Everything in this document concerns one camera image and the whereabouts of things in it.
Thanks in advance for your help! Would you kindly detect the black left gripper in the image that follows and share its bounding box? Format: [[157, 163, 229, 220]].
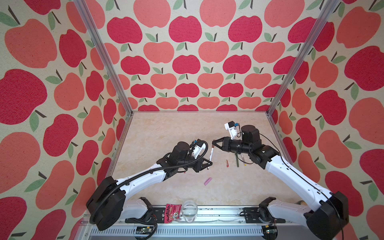
[[177, 154, 213, 173]]

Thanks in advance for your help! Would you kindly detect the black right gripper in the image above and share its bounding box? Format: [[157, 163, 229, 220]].
[[211, 136, 252, 157]]

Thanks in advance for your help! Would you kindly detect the white silver pen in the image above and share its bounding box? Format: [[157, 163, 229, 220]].
[[207, 148, 214, 170]]

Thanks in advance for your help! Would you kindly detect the green pen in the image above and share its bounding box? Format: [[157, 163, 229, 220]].
[[235, 153, 240, 168]]

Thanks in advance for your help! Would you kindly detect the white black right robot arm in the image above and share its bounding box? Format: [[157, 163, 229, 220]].
[[212, 124, 349, 240]]

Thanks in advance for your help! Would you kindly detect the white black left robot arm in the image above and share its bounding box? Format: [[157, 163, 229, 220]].
[[86, 140, 213, 231]]

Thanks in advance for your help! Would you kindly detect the pink pen cap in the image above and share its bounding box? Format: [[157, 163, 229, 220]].
[[204, 178, 212, 186]]

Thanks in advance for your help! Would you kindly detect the clear glass bowl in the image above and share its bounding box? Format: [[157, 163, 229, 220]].
[[182, 200, 199, 223]]

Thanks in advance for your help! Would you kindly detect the pink snack packet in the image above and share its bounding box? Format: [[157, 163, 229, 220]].
[[164, 204, 182, 224]]

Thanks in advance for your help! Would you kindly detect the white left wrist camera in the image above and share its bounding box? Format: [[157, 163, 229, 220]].
[[192, 139, 208, 159]]

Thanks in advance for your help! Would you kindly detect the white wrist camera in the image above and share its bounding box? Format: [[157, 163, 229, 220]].
[[192, 139, 208, 159], [225, 121, 240, 140]]

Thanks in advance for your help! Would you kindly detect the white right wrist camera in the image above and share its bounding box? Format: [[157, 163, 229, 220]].
[[225, 121, 240, 140]]

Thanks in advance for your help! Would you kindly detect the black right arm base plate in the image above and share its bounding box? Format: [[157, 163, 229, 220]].
[[240, 207, 286, 224]]

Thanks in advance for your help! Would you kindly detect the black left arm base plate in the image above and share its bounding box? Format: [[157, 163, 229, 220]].
[[138, 207, 166, 224]]

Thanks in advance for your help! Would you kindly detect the aluminium right rear frame post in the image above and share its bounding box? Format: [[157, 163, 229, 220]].
[[267, 1, 341, 117]]

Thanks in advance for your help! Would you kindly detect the aluminium frame post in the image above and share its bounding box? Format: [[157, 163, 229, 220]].
[[74, 0, 133, 117], [267, 1, 341, 117]]

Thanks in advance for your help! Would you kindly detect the aluminium left rear frame post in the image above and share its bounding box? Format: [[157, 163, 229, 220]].
[[74, 0, 133, 117]]

